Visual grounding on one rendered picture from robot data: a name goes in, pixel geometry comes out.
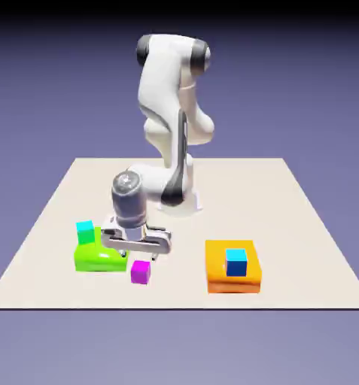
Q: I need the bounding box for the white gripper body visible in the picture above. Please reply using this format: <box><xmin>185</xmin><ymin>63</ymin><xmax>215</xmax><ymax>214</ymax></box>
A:
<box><xmin>100</xmin><ymin>227</ymin><xmax>172</xmax><ymax>255</ymax></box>

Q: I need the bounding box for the small magenta cube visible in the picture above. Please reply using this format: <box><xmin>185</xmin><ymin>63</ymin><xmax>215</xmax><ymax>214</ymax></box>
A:
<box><xmin>130</xmin><ymin>260</ymin><xmax>152</xmax><ymax>285</ymax></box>

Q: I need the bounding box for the small green cube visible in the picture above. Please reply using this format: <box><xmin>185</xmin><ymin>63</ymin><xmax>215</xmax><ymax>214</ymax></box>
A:
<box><xmin>75</xmin><ymin>220</ymin><xmax>96</xmax><ymax>245</ymax></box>

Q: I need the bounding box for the small blue cube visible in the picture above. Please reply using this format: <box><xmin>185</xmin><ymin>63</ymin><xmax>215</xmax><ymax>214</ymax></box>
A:
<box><xmin>225</xmin><ymin>248</ymin><xmax>248</xmax><ymax>277</ymax></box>

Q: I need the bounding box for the large green box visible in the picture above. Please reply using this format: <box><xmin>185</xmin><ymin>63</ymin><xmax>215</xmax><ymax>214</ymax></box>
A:
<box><xmin>74</xmin><ymin>226</ymin><xmax>128</xmax><ymax>273</ymax></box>

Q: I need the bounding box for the large orange box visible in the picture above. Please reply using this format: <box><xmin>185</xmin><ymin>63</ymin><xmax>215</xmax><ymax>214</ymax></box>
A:
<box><xmin>205</xmin><ymin>239</ymin><xmax>263</xmax><ymax>295</ymax></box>

